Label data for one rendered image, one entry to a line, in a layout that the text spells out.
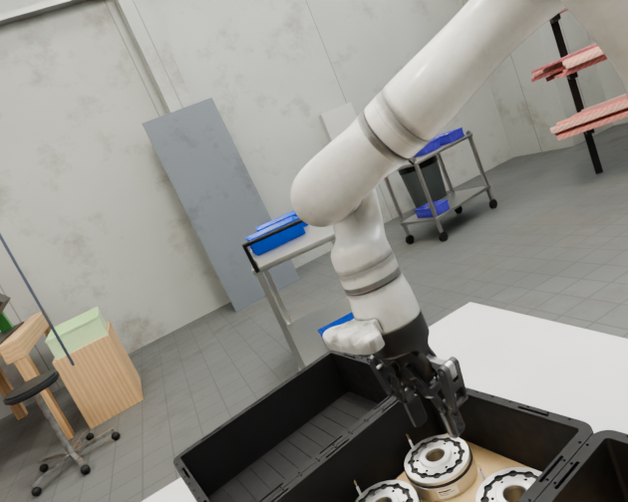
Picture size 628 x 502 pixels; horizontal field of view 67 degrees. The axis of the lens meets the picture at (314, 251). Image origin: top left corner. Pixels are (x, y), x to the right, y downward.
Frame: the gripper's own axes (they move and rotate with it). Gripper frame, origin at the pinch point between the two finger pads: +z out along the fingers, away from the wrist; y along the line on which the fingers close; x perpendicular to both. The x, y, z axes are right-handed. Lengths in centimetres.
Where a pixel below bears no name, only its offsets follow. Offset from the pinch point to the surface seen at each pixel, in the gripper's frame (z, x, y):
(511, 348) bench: 29, -56, 34
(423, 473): 12.7, -1.0, 9.5
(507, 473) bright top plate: 13.1, -6.2, -1.4
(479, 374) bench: 28, -44, 35
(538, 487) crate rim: 6.4, -0.4, -11.3
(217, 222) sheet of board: -18, -190, 485
